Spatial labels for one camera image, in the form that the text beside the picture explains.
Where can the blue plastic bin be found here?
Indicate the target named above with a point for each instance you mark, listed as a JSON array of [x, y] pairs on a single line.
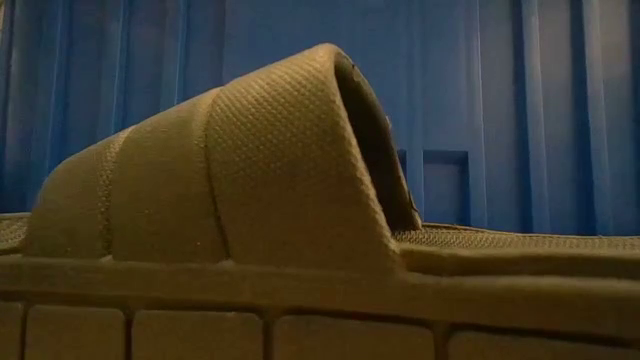
[[500, 100]]

